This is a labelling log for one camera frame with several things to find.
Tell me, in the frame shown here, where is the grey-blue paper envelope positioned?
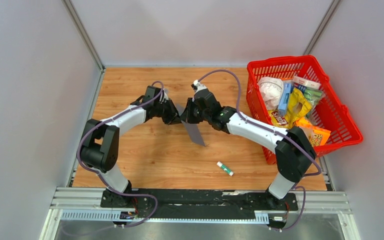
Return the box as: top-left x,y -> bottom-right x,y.
181,120 -> 206,147

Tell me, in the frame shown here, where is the green white glue stick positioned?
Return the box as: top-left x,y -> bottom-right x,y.
216,161 -> 234,176

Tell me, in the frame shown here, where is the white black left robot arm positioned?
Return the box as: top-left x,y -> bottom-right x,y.
76,85 -> 181,208

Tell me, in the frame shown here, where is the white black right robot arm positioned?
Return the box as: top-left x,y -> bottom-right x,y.
180,89 -> 317,210

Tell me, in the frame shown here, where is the white crumpled plastic bag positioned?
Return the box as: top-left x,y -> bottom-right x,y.
257,76 -> 284,111

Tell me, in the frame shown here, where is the blue box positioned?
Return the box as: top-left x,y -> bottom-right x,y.
277,79 -> 294,117

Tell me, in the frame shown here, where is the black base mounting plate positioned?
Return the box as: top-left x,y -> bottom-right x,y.
100,188 -> 299,220

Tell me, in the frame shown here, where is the yellow Lays chips bag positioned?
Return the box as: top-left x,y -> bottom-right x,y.
268,88 -> 313,129

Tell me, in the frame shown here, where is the white red carton box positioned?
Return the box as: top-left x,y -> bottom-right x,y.
292,75 -> 321,90

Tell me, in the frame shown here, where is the green snack packet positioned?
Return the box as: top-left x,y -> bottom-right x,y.
303,88 -> 325,109

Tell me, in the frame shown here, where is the orange snack bag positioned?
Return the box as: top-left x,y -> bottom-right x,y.
294,117 -> 331,147

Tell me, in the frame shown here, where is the red plastic shopping basket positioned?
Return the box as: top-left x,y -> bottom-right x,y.
246,55 -> 364,158

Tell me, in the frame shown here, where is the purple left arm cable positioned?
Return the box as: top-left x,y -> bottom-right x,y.
76,80 -> 159,229

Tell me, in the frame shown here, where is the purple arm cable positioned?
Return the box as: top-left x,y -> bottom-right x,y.
195,69 -> 322,232
76,80 -> 159,229

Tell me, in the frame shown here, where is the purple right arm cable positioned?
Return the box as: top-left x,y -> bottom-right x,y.
195,69 -> 322,232

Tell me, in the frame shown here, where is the aluminium frame rail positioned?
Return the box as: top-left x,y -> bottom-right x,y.
40,187 -> 361,240

